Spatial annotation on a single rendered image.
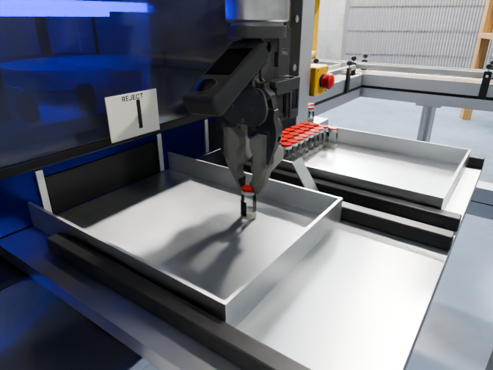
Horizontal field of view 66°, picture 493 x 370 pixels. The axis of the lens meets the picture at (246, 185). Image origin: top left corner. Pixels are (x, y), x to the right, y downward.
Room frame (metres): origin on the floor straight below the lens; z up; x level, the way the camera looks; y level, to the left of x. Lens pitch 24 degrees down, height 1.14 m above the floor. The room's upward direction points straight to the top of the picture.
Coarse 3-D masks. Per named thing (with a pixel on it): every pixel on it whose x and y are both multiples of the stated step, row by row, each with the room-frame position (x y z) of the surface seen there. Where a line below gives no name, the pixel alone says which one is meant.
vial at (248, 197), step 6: (246, 192) 0.46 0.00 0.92; (252, 192) 0.47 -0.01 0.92; (246, 198) 0.46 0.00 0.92; (252, 198) 0.47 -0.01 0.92; (246, 204) 0.46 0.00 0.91; (252, 204) 0.46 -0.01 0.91; (246, 210) 0.46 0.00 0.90; (252, 210) 0.46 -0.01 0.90; (246, 216) 0.46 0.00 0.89; (252, 216) 0.46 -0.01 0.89
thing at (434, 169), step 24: (360, 144) 0.80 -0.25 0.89; (384, 144) 0.77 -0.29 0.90; (408, 144) 0.74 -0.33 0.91; (432, 144) 0.71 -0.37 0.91; (288, 168) 0.61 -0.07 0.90; (312, 168) 0.58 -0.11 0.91; (336, 168) 0.66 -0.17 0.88; (360, 168) 0.66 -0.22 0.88; (384, 168) 0.66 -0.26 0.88; (408, 168) 0.66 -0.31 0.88; (432, 168) 0.66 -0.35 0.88; (456, 168) 0.66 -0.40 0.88; (384, 192) 0.51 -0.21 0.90; (408, 192) 0.49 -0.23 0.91; (432, 192) 0.56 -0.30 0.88
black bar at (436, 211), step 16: (224, 160) 0.66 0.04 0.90; (272, 176) 0.60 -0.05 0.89; (288, 176) 0.58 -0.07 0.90; (336, 192) 0.53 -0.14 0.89; (352, 192) 0.52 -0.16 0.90; (368, 192) 0.52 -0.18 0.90; (384, 208) 0.49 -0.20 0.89; (400, 208) 0.48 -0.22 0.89; (416, 208) 0.47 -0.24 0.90; (432, 208) 0.46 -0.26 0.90; (432, 224) 0.45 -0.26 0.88; (448, 224) 0.44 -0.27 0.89
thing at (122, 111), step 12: (120, 96) 0.50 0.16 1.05; (132, 96) 0.51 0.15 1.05; (144, 96) 0.53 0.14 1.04; (156, 96) 0.55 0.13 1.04; (108, 108) 0.48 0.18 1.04; (120, 108) 0.50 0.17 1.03; (132, 108) 0.51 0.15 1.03; (144, 108) 0.53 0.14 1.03; (156, 108) 0.54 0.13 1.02; (108, 120) 0.48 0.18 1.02; (120, 120) 0.49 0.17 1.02; (132, 120) 0.51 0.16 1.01; (144, 120) 0.52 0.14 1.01; (156, 120) 0.54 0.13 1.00; (120, 132) 0.49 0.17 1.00; (132, 132) 0.51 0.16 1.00; (144, 132) 0.52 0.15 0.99
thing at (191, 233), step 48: (144, 192) 0.56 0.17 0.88; (192, 192) 0.56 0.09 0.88; (240, 192) 0.56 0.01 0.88; (288, 192) 0.51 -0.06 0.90; (96, 240) 0.36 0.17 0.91; (144, 240) 0.41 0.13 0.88; (192, 240) 0.41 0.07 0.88; (240, 240) 0.41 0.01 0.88; (288, 240) 0.41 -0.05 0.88; (192, 288) 0.28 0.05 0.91; (240, 288) 0.28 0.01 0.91
